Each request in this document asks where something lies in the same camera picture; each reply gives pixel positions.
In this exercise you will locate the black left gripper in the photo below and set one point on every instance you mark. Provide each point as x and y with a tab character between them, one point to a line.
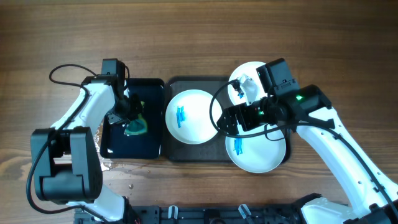
113	117

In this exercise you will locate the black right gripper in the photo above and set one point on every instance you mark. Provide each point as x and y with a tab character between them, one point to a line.
230	112

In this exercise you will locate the green and yellow sponge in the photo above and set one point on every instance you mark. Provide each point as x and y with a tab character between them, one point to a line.
138	126

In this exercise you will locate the white plate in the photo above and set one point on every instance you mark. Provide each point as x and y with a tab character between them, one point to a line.
259	154
248	68
188	115

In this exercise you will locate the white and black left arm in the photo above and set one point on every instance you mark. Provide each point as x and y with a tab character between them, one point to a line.
66	172

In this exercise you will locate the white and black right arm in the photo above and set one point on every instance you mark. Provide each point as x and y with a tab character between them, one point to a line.
308	112

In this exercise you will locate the small black water tray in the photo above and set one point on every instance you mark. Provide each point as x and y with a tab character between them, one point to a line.
116	143

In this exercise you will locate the large brown serving tray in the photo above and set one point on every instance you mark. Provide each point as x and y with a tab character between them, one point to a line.
212	151

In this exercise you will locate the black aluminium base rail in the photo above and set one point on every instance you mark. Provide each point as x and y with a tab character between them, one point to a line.
269	214

